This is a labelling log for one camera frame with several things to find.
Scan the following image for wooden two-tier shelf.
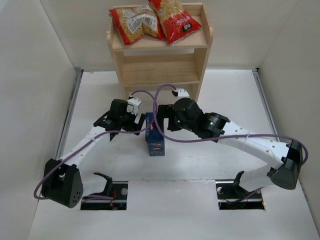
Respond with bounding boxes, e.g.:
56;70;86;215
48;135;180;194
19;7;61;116
106;2;214;101

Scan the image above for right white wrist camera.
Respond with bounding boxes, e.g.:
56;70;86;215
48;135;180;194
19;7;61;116
171;88;190;99

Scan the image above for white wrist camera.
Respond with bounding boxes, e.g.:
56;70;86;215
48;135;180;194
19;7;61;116
171;88;190;99
127;96;143;113

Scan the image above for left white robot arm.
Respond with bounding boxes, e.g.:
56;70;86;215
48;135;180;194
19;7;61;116
40;97;146;208

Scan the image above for blue Barilla pasta box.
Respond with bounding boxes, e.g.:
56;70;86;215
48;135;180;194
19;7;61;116
145;112;165;157

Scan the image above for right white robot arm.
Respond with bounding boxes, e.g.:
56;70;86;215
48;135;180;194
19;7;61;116
156;97;304;193

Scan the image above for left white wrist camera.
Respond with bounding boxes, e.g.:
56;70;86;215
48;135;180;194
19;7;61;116
127;96;143;113

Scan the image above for purple cable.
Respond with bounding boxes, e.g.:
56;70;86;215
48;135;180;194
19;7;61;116
33;89;157;201
152;84;309;165

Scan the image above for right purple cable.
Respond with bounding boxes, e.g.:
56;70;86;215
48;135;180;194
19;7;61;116
152;84;309;165

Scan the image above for left aluminium rail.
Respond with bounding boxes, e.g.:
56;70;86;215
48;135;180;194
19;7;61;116
54;67;84;159

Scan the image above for aluminium rail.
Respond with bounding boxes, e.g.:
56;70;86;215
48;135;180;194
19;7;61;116
54;67;84;159
251;68;278;135

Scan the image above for red pasta bag white labels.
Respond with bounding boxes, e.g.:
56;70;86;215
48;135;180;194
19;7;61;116
109;5;166;45

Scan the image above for red pasta bag black logo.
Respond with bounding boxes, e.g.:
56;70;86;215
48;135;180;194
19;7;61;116
148;0;202;45

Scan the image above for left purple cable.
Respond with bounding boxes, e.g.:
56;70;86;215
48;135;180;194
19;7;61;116
33;89;157;201

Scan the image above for right aluminium rail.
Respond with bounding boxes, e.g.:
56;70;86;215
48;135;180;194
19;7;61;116
251;68;278;135

